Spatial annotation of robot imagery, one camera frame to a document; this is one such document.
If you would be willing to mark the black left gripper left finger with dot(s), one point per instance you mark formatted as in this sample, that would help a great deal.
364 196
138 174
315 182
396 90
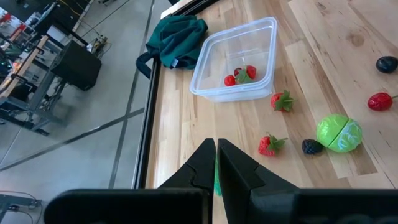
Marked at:
199 168

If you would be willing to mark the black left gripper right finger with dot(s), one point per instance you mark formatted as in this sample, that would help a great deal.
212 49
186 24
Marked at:
242 180

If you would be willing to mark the long green toy pepper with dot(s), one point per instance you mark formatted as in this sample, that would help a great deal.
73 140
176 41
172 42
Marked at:
217 182

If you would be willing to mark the red toy strawberry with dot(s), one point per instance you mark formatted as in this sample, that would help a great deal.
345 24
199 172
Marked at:
251 71
275 101
265 146

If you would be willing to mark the toy blackberry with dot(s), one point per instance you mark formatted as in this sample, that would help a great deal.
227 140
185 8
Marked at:
312 147

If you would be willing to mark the red toy cherry tomato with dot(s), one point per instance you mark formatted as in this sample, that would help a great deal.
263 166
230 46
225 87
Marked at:
229 80

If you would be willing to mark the dark red toy cherry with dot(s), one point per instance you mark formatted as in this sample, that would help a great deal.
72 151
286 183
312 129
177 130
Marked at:
237 71

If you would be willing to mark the light green toy cabbage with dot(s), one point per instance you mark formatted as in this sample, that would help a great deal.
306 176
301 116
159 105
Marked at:
339 133

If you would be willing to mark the clear plastic tupperware container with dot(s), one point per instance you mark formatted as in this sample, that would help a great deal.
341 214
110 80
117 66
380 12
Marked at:
248 40

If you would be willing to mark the dark green cloth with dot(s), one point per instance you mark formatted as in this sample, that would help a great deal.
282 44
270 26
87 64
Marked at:
177 40

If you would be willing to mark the red cherry with green stem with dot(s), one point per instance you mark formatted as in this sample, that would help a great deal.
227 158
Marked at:
380 101

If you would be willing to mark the black computer case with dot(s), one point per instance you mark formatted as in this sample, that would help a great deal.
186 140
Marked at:
77 65

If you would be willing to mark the grey metal desk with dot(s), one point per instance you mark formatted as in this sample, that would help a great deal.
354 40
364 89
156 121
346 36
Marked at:
34 99

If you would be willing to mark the black toy cherry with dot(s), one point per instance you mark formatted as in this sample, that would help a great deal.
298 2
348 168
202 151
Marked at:
386 64

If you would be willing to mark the black aluminium table frame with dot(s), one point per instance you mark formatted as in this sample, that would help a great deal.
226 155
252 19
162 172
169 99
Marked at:
146 124

